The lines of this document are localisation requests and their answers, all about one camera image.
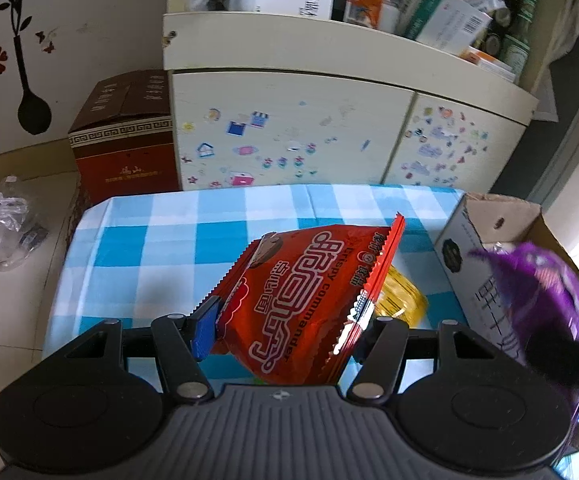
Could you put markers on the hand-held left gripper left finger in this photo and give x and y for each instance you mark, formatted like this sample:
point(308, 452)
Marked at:
point(204, 327)

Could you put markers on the green bottle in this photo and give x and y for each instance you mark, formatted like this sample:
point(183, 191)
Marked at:
point(517, 35)

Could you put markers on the blue white checked tablecloth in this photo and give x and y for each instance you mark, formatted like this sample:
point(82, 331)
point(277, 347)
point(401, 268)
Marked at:
point(169, 220)

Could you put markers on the grey hanging cloth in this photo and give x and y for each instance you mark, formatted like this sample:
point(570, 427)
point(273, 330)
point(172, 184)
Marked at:
point(564, 35)

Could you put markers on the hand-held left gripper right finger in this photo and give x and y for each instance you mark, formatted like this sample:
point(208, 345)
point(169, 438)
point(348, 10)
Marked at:
point(384, 350)

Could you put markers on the white orange flat box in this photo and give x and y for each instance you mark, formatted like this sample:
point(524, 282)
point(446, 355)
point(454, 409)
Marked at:
point(492, 65)

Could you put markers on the red cardboard box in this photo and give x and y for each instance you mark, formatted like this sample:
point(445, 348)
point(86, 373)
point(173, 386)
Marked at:
point(124, 150)

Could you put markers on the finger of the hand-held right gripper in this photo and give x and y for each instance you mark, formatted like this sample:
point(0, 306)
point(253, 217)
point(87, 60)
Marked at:
point(564, 360)

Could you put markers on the purple snack packet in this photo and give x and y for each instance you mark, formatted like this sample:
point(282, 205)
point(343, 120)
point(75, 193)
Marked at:
point(539, 285)

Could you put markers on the red snack packet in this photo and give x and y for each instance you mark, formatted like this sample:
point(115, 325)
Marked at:
point(294, 300)

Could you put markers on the orange small box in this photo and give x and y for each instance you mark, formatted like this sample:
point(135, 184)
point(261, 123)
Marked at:
point(369, 7)

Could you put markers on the cream cabinet with stickers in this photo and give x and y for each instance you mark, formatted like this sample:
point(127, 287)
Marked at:
point(319, 110)

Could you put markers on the yellow snack packet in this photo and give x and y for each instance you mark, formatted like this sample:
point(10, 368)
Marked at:
point(402, 295)

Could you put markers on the white green printed box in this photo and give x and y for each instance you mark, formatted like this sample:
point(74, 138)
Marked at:
point(444, 15)

